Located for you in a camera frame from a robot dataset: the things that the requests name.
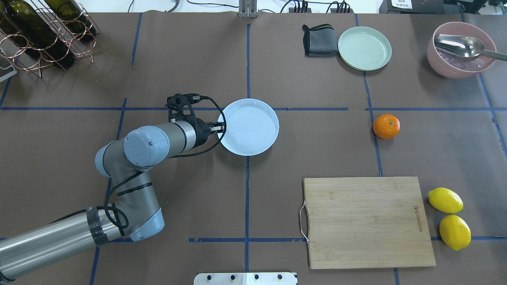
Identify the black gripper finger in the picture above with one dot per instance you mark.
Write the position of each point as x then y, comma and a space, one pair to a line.
217, 127

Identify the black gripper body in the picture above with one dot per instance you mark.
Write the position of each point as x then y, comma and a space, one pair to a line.
202, 131

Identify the light blue plate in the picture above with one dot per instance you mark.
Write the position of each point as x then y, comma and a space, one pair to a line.
252, 127

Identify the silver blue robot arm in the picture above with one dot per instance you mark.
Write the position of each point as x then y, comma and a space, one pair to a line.
131, 206

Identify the light green plate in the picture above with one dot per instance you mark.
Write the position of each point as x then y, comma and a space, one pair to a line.
364, 48

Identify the dark grey folded cloth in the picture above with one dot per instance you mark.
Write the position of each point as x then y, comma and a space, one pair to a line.
320, 41

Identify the orange mandarin fruit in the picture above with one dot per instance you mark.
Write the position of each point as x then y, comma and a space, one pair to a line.
386, 126

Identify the bamboo cutting board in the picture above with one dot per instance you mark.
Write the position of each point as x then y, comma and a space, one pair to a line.
366, 222

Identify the dark green wine bottle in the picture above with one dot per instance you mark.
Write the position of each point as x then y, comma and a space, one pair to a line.
8, 29
75, 19
40, 36

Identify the yellow lemon near board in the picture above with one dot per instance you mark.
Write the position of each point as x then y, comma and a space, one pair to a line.
445, 200

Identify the pink bowl with ice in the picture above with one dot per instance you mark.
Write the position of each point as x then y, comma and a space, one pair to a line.
452, 67

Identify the yellow lemon far side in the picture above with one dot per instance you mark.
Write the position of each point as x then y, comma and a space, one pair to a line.
455, 232

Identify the steel ice scoop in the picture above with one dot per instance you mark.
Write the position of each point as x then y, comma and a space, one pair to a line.
466, 47

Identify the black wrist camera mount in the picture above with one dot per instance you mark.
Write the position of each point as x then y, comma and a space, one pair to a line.
180, 107

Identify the aluminium frame post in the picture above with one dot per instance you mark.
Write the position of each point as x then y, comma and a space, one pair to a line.
247, 9

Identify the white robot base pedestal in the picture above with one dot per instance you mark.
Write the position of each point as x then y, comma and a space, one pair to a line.
246, 278

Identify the copper wire bottle rack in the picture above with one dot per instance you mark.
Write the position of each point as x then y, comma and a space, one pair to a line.
30, 59

